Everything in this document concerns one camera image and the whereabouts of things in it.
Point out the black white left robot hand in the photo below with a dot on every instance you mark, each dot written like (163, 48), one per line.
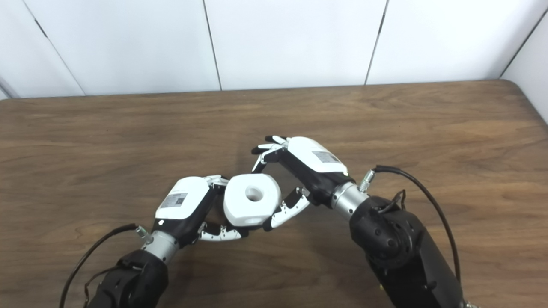
(182, 199)

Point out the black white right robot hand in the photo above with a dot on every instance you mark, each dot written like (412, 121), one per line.
(312, 160)

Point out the round white piece with holes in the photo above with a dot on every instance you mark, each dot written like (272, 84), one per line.
(239, 205)

